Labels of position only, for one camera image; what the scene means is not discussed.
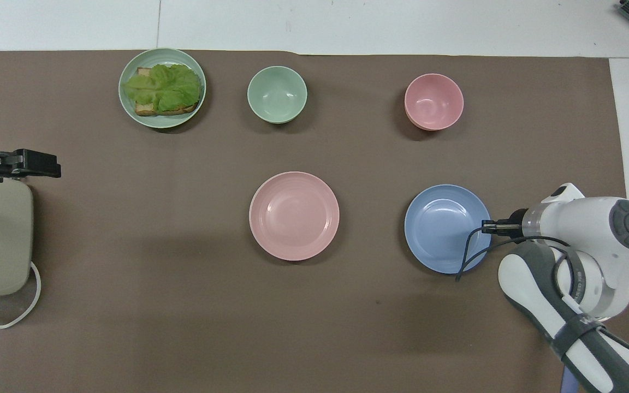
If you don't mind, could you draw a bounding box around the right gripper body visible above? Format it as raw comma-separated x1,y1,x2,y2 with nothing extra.
502,208,530,238

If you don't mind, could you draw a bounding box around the blue plate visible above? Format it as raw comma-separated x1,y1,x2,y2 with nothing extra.
404,184,492,275

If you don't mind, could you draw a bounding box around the pink bowl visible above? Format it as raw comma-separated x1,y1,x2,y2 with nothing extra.
404,73,465,132

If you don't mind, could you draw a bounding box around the green plate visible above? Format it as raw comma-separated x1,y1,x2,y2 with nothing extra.
118,48,207,129

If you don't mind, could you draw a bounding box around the toast slice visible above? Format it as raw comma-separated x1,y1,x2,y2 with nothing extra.
135,67,199,117

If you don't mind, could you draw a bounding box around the green lettuce leaf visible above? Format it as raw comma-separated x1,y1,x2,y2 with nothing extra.
123,63,202,113

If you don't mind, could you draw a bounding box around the pink plate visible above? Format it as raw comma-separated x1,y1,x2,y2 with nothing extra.
248,171,340,261

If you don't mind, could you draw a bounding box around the green bowl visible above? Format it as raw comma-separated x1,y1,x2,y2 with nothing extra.
247,65,308,124

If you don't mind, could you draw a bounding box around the black cable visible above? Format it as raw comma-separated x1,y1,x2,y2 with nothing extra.
455,220,572,282

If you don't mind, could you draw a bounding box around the white power cable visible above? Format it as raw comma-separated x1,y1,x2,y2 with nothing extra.
0,261,42,329

